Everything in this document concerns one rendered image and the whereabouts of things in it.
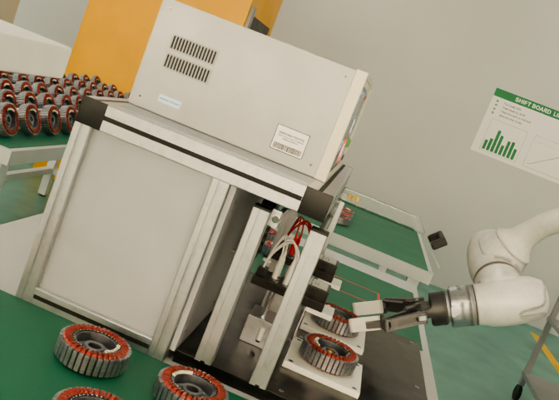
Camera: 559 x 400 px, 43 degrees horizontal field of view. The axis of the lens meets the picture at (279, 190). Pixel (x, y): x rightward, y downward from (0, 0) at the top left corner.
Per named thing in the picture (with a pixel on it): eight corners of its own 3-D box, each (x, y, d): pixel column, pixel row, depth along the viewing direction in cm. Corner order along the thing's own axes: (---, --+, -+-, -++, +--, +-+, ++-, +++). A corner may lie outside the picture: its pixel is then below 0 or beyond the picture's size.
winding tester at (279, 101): (339, 166, 167) (373, 85, 164) (324, 183, 124) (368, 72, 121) (190, 106, 171) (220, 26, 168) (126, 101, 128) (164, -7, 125)
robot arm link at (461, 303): (473, 288, 149) (445, 292, 150) (479, 331, 150) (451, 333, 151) (469, 279, 158) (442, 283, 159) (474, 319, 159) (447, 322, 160)
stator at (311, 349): (349, 361, 142) (357, 345, 141) (354, 385, 130) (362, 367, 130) (298, 342, 141) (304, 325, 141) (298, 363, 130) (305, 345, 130)
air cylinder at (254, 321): (269, 338, 141) (279, 313, 140) (263, 349, 134) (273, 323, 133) (246, 328, 141) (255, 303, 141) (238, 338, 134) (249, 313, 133)
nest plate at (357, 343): (363, 334, 166) (365, 329, 166) (362, 355, 152) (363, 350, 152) (305, 309, 168) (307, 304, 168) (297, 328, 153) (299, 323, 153)
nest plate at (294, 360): (360, 370, 143) (363, 364, 142) (358, 399, 128) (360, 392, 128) (292, 340, 144) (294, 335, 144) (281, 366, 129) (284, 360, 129)
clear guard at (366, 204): (432, 249, 174) (441, 226, 173) (439, 269, 150) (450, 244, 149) (309, 199, 177) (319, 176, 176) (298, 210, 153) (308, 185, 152)
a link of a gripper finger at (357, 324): (383, 328, 151) (383, 329, 151) (350, 332, 153) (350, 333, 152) (380, 315, 151) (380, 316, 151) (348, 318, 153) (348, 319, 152)
